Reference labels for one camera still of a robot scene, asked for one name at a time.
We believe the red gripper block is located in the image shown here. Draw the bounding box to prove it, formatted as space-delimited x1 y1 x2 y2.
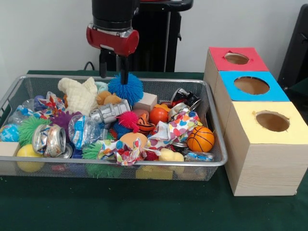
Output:
86 23 141 85

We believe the crushed silver drink can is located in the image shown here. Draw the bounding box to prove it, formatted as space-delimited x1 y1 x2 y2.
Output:
31 124 73 159

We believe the cream waffle cloth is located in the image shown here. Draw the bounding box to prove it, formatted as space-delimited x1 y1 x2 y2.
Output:
57 77 99 116

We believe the wooden box with three holes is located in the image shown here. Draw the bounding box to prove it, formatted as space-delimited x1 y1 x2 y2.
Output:
203 46 308 197

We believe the blue spiky rubber ball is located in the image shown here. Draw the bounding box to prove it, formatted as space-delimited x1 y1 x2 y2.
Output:
107 73 144 107

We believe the silver toy robot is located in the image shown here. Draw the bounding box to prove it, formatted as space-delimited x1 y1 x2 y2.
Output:
89 98 132 124

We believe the purple knobby rubber ball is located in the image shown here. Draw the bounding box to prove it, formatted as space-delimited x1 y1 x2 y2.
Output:
49 110 83 135

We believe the yellow ball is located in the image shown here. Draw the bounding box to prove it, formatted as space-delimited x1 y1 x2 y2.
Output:
15 143 45 173

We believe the green spiky rubber ball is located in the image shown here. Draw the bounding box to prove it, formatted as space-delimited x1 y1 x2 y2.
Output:
18 117 52 147

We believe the dark green side tablecloth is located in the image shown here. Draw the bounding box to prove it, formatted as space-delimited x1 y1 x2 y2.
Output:
286 78 308 116

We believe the orange toy basketball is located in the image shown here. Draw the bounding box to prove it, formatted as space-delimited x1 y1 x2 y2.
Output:
186 125 216 153

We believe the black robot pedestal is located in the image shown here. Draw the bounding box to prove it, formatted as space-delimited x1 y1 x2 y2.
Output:
98 0 194 73

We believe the blue globe ball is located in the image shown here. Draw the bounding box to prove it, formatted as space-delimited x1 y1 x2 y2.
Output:
0 124 20 142

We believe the wire mesh bin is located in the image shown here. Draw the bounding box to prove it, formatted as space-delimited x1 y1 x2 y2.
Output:
0 74 229 181

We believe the clear plastic bottle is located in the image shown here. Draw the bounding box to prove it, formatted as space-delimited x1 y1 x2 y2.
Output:
68 115 105 150

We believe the black upright panel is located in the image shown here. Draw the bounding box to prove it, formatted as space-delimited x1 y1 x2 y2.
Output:
277 3 308 90

